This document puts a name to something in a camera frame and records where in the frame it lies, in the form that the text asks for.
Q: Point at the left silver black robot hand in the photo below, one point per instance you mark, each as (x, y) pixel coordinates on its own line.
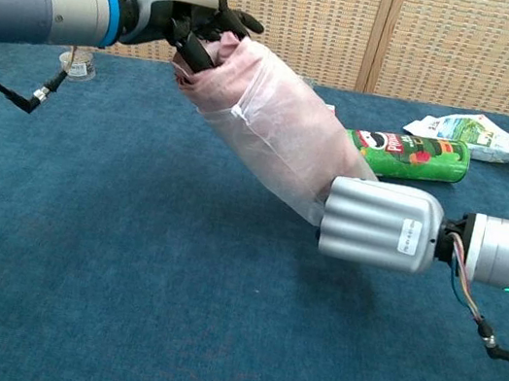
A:
(164, 2)

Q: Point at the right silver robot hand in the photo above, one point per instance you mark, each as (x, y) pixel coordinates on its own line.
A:
(372, 223)

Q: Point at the pink floral clothes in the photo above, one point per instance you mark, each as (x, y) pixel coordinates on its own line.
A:
(220, 76)

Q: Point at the white green snack bag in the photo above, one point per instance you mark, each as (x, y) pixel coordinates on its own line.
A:
(471, 135)

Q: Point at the green Pringles can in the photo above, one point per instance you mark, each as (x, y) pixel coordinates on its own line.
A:
(413, 159)

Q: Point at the small clear plastic jar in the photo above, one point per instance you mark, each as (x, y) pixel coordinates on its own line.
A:
(81, 68)

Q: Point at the woven rattan folding screen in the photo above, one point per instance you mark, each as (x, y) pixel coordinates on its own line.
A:
(314, 18)

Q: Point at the teal velvet table cover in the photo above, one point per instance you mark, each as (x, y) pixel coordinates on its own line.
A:
(125, 251)

